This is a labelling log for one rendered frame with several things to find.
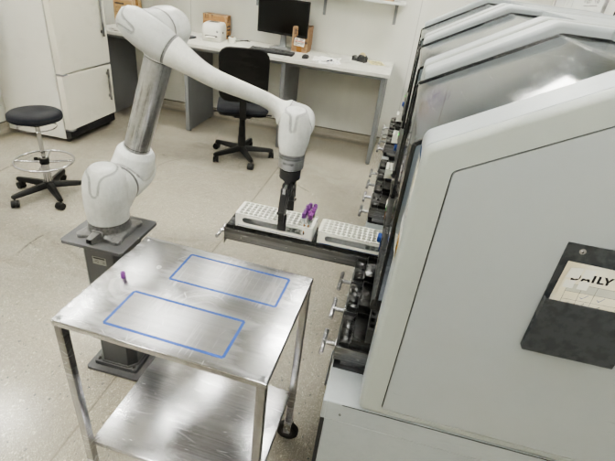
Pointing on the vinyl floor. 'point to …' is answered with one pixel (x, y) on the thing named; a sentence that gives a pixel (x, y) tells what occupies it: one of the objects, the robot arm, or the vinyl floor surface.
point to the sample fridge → (57, 62)
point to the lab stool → (31, 115)
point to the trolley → (191, 353)
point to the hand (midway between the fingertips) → (285, 218)
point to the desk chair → (237, 56)
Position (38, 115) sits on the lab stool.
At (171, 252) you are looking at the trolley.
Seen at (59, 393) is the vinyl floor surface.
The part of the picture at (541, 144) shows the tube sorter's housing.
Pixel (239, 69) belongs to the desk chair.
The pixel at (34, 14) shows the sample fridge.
